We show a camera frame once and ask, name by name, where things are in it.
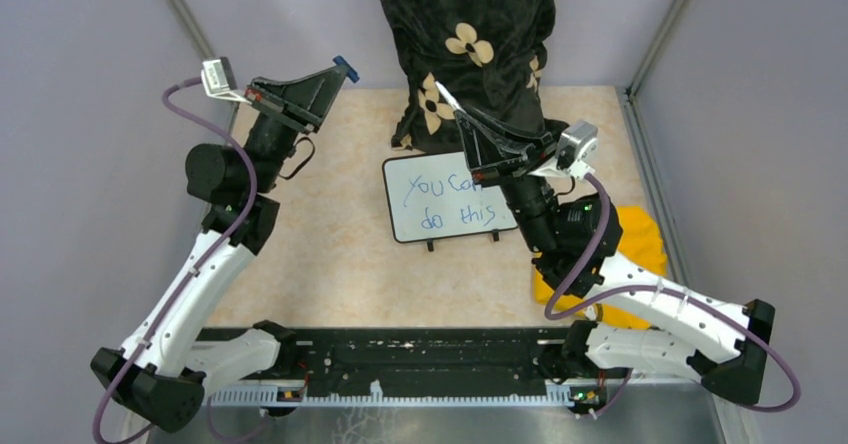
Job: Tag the yellow cloth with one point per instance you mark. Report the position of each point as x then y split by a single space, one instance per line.
642 243

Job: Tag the aluminium frame post left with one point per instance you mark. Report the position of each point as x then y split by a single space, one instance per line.
192 29

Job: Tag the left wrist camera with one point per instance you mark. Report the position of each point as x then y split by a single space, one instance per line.
219 81

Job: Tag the white toothed cable rail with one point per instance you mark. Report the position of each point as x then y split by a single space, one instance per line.
269 394

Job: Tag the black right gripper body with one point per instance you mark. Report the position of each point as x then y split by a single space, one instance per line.
506 171

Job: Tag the blue marker cap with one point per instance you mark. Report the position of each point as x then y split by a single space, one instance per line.
349 72

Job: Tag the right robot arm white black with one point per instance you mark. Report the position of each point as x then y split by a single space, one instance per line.
568 221

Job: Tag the white whiteboard black frame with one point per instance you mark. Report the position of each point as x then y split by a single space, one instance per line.
433 196

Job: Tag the black floral pillow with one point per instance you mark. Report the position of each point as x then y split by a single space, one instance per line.
489 54

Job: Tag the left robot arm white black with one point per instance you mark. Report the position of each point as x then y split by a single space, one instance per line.
163 372

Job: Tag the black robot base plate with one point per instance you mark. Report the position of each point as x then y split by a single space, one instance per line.
432 362

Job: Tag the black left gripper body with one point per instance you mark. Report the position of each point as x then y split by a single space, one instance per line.
288 110

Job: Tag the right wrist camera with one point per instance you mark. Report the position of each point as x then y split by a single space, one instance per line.
575 147

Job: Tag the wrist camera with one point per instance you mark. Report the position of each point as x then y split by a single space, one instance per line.
219 81
575 147

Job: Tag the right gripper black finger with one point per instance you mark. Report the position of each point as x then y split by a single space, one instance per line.
491 161
479 130

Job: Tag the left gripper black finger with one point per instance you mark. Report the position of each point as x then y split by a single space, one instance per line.
291 89
318 97

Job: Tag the white marker pen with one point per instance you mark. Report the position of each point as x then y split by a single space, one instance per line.
449 98

